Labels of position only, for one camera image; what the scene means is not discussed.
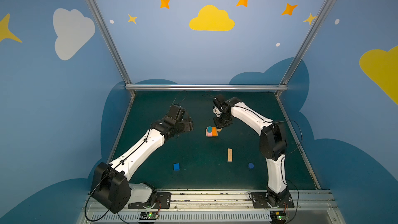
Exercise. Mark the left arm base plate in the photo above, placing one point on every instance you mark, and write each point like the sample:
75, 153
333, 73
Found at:
156, 200

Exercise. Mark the aluminium left frame post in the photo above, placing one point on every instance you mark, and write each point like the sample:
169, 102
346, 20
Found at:
93, 6

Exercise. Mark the orange wood block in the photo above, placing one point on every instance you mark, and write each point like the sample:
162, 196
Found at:
214, 132

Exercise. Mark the left controller board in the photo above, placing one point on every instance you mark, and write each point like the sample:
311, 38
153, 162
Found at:
149, 216

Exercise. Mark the aluminium front rail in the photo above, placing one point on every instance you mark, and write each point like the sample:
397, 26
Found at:
192, 206

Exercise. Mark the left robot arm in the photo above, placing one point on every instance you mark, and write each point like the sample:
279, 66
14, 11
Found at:
110, 185

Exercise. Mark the right controller board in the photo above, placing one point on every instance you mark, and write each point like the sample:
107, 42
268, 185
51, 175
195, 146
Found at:
278, 217

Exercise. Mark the aluminium rear frame bar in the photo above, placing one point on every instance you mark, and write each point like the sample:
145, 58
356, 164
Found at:
163, 87

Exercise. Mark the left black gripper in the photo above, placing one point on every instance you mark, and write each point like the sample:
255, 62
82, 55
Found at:
186, 125

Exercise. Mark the pink wood block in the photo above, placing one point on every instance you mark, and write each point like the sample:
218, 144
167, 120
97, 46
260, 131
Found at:
209, 134

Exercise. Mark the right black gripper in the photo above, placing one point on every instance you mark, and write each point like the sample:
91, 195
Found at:
222, 122

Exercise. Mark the controller board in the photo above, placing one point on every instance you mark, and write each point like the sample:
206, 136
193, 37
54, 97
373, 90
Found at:
149, 216
278, 217

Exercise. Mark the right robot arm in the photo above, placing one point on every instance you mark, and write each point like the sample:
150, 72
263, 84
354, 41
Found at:
272, 145

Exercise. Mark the aluminium frame post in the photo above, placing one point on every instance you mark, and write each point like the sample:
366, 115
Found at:
93, 6
310, 36

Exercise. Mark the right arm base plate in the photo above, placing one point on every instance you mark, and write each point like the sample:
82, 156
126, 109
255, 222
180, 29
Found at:
259, 199

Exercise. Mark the natural wood block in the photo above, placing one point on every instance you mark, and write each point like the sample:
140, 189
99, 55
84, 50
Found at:
229, 155

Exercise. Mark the blue wood cube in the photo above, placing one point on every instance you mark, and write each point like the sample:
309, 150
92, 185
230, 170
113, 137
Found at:
176, 167

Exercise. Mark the aluminium right frame post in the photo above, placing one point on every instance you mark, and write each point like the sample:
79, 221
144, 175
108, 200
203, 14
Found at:
310, 36

